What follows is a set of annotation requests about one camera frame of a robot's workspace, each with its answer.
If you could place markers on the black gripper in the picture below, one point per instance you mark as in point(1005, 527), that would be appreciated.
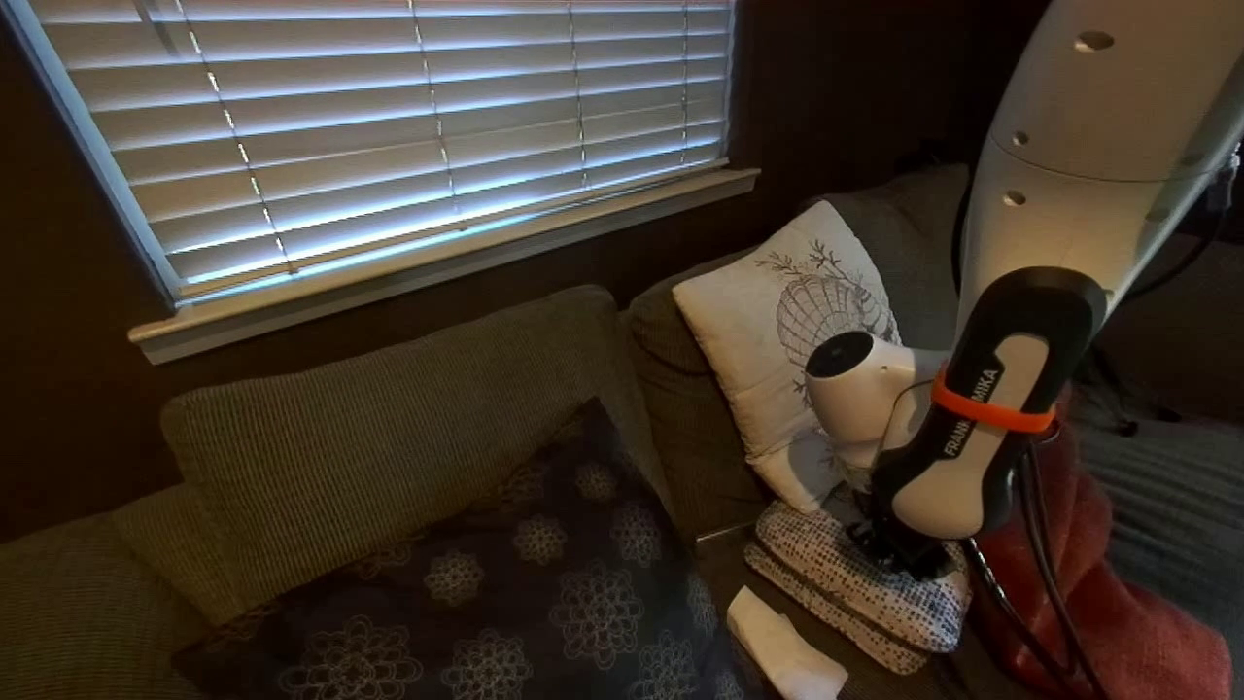
point(900, 551)

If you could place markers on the red orange blanket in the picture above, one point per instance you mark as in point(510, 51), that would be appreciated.
point(1061, 621)

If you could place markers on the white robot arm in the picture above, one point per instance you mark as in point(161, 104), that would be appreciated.
point(1113, 126)

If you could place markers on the speckled black white cushion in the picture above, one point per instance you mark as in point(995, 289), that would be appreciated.
point(893, 617)

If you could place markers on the white paper sheet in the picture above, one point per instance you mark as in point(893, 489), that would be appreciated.
point(794, 665)

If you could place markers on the white pillow with tree print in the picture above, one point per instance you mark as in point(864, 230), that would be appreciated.
point(764, 324)

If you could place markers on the dark blue floral pillow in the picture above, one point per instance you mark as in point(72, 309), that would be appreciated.
point(564, 580)

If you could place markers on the grey green sofa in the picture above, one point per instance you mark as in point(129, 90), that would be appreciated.
point(300, 472)

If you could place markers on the white window blinds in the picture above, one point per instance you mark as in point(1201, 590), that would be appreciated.
point(260, 142)

